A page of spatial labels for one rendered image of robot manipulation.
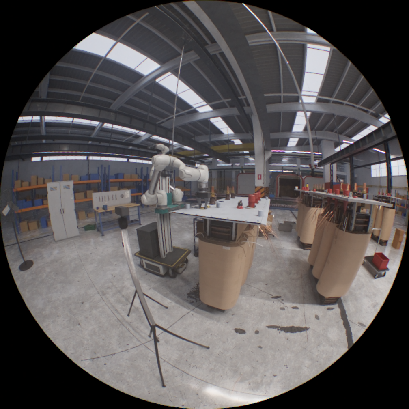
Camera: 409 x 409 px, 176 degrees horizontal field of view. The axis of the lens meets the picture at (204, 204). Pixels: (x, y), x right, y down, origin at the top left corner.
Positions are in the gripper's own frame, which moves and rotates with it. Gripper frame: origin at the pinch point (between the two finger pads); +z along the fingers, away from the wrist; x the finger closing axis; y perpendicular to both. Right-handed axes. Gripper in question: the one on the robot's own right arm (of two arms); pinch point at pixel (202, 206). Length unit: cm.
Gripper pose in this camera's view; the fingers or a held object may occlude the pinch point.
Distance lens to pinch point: 123.3
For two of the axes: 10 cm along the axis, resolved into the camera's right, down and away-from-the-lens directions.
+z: 0.0, 9.9, 1.5
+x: 8.8, 0.7, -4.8
